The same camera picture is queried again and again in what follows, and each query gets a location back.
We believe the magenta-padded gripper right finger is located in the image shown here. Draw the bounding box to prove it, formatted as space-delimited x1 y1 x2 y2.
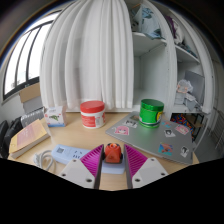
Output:
123 143 169 190

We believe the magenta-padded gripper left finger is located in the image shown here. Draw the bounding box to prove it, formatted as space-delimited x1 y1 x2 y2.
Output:
58 143 105 190

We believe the orange charger block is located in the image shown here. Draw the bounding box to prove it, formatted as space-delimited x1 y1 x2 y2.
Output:
104 142 124 164

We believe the light blue power strip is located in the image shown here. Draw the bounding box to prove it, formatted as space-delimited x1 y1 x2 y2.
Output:
50 143 127 175

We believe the silver laptop with stickers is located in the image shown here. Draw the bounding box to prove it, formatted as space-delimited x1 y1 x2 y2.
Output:
105 111 195 165

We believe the green round tin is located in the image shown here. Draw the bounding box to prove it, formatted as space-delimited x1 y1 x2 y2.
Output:
138 98 165 129

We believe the white jar with red lid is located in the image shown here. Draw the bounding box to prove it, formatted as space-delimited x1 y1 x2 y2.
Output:
79 100 107 129

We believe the small white printed box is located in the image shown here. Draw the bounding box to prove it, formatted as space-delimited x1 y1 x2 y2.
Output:
44 105 68 128

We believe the yellow and pink book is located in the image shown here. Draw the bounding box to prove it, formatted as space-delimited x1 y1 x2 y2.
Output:
8 118 52 160

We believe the colourful patterned bag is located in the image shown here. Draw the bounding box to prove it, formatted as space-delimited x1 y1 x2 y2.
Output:
170 113 196 134

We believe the silver ribbed object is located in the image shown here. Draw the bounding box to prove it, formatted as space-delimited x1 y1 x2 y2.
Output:
19 107 46 128

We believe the black bag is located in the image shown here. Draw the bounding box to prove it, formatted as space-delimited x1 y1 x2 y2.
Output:
0 117 24 159

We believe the brown cardboard box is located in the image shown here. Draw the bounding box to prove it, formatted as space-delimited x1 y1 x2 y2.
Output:
18 82 43 114

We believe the white shelf unit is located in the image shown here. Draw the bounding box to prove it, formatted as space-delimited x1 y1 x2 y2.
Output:
124 0 216 116

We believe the white curtain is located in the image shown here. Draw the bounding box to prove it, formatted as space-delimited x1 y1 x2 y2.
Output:
39 0 135 113

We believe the black-framed window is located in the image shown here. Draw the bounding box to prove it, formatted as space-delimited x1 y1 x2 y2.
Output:
2 13 61 101

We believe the white power cable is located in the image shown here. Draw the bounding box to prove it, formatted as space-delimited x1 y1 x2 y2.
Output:
32 149 57 174

